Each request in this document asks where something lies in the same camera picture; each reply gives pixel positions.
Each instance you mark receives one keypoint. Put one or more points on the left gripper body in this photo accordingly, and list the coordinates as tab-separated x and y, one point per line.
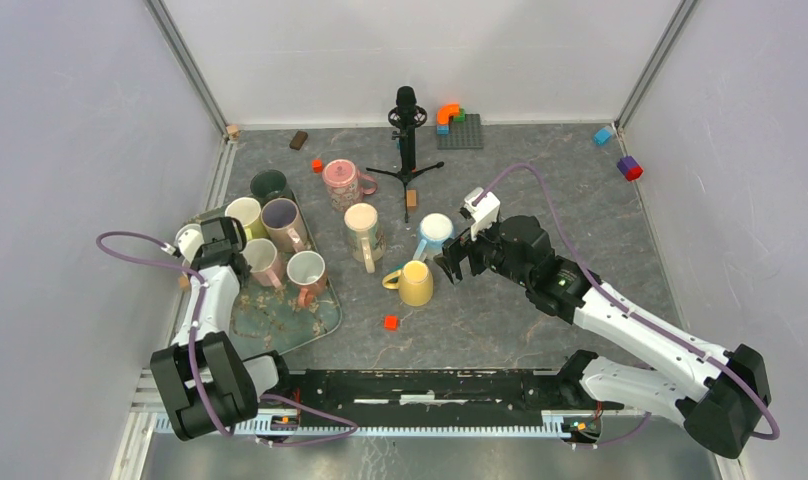
247	265

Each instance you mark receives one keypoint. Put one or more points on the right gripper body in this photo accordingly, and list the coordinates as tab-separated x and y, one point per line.
485	251

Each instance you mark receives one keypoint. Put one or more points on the yellow-green octagonal mug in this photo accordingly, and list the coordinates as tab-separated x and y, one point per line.
248	211

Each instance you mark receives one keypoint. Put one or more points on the pink octagonal mug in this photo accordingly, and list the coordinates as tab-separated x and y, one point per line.
265	263

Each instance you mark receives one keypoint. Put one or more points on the iridescent pink mug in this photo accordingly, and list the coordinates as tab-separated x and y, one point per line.
285	226

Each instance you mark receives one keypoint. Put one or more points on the dark green mug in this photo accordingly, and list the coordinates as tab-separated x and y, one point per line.
270	185

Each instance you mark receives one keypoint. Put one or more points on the salmon flower mug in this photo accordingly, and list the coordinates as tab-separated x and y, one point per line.
307	271

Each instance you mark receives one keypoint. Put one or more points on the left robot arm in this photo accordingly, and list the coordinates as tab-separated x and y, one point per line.
204	384

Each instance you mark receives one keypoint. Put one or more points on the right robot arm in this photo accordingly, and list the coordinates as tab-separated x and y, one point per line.
717	395

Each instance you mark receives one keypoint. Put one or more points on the blue white mug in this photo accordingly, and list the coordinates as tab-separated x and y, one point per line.
433	231

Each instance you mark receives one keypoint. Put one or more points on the yellow mug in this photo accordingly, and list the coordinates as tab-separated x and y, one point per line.
413	281

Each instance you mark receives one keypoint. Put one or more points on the tall seashell cream mug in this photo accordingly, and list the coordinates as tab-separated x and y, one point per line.
365	236

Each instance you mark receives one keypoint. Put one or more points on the pink ghost pattern mug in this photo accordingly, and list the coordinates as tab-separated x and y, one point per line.
346	184

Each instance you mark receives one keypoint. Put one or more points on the wooden block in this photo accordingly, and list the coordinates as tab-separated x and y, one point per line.
411	200

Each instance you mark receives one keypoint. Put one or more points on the floral green tray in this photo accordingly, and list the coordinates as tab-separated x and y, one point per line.
264	318

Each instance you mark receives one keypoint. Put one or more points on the red cube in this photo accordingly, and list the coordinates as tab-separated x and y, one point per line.
391	323

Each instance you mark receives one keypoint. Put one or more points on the grey lego baseplate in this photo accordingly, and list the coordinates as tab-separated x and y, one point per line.
465	135

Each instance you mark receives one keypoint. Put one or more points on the brown block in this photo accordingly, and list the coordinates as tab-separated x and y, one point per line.
298	141

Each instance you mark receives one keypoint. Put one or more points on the orange curved block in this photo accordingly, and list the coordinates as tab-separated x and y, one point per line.
447	113

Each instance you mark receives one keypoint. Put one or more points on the black microphone on tripod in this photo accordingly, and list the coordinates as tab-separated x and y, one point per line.
406	117

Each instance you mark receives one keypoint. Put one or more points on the blue block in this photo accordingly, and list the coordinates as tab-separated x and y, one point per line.
603	135

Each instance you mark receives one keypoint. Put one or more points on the purple red block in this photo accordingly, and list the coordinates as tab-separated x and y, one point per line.
629	168

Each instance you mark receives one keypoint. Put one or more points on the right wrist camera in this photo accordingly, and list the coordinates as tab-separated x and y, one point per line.
482	210

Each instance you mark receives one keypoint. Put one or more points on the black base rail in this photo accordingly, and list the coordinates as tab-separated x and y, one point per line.
433	398

